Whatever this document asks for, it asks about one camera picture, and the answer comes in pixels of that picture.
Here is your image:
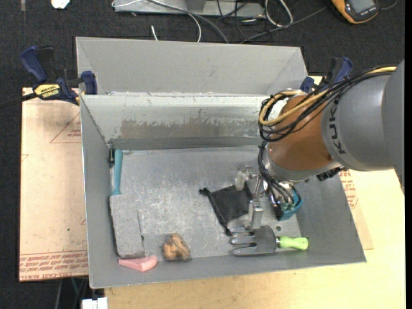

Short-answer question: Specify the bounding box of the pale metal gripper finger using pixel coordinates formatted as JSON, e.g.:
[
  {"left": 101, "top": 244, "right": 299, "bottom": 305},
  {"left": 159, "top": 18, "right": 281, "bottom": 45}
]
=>
[
  {"left": 235, "top": 169, "right": 249, "bottom": 191},
  {"left": 248, "top": 200, "right": 265, "bottom": 231}
]

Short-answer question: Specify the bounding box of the grey metal bin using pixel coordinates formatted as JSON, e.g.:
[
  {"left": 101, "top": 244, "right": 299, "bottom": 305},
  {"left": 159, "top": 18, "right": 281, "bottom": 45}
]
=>
[{"left": 75, "top": 36, "right": 367, "bottom": 290}]

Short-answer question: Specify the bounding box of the brown crumpled lump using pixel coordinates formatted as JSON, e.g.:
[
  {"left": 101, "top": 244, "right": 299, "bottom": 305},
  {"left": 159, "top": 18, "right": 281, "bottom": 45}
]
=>
[{"left": 161, "top": 233, "right": 192, "bottom": 263}]

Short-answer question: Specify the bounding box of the pink flat wedge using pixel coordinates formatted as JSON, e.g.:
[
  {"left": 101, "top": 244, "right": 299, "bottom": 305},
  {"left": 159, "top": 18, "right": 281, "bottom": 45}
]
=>
[{"left": 118, "top": 255, "right": 159, "bottom": 273}]

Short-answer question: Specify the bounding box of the metal garden fork, green handle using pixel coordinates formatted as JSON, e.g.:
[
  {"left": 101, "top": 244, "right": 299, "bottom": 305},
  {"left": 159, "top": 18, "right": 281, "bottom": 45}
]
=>
[{"left": 229, "top": 225, "right": 310, "bottom": 258}]

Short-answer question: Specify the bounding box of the black cloth pouch with cord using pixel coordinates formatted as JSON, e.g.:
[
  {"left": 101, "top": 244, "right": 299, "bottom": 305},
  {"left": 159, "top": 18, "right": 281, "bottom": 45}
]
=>
[{"left": 198, "top": 185, "right": 256, "bottom": 238}]

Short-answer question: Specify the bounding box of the teal plastic handle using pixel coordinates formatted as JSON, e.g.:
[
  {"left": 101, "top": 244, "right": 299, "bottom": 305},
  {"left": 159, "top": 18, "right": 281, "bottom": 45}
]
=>
[{"left": 110, "top": 149, "right": 125, "bottom": 197}]

